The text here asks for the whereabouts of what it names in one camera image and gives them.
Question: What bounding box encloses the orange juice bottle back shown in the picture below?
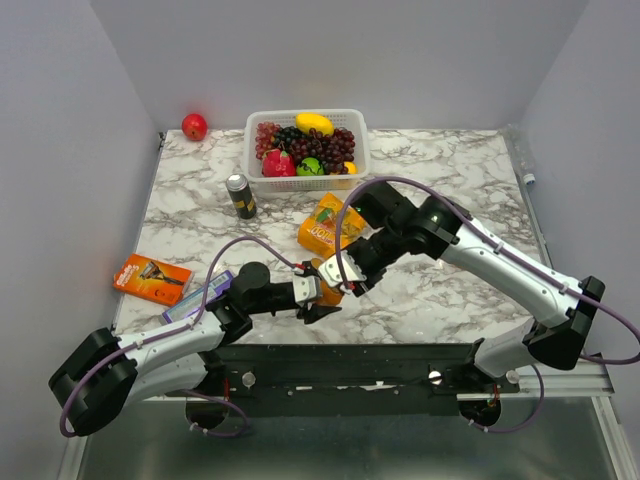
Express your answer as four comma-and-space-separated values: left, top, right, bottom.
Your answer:
316, 280, 344, 306

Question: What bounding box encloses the blue white bottle cap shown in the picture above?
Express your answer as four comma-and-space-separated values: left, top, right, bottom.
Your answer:
523, 173, 536, 186

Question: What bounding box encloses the clear plastic bottle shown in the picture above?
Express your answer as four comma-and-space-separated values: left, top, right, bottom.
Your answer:
503, 124, 536, 185

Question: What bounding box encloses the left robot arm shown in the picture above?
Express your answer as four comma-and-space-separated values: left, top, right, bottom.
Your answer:
48, 261, 344, 438

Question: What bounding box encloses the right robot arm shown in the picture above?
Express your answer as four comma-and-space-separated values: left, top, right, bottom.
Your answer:
343, 181, 605, 392

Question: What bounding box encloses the orange mango gummy bag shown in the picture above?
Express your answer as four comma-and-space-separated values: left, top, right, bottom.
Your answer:
297, 193, 366, 259

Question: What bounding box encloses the small yellow lemon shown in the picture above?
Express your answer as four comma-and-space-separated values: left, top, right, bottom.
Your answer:
342, 162, 358, 174

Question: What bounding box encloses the purple candy package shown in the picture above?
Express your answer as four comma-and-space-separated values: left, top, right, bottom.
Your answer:
161, 270, 234, 324

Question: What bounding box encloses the green lime ball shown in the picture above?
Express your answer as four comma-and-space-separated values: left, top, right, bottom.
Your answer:
296, 157, 325, 176

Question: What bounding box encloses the dark red grape bunch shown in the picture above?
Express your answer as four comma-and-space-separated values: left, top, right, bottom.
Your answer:
283, 128, 355, 176

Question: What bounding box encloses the orange razor box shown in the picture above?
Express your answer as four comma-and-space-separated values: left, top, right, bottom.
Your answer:
113, 254, 194, 307

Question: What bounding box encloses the red dragon fruit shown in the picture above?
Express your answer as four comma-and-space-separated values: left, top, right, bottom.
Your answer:
262, 149, 296, 178

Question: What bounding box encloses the black spray can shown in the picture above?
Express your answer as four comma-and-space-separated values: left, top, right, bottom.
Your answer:
225, 174, 257, 219

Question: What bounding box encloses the white plastic basket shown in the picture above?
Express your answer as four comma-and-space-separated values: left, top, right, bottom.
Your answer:
241, 109, 371, 192

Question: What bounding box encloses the dark purple grape bunch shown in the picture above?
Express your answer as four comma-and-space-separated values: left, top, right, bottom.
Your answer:
272, 126, 306, 148

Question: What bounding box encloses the yellow mango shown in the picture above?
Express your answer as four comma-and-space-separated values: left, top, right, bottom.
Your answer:
295, 112, 335, 136

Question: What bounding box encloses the red apple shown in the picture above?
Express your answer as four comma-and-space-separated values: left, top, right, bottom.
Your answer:
181, 113, 208, 142

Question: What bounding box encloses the black base frame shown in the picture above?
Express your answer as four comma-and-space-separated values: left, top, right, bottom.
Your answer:
159, 342, 521, 419

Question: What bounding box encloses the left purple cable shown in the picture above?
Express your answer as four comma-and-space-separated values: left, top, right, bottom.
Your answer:
59, 234, 306, 439

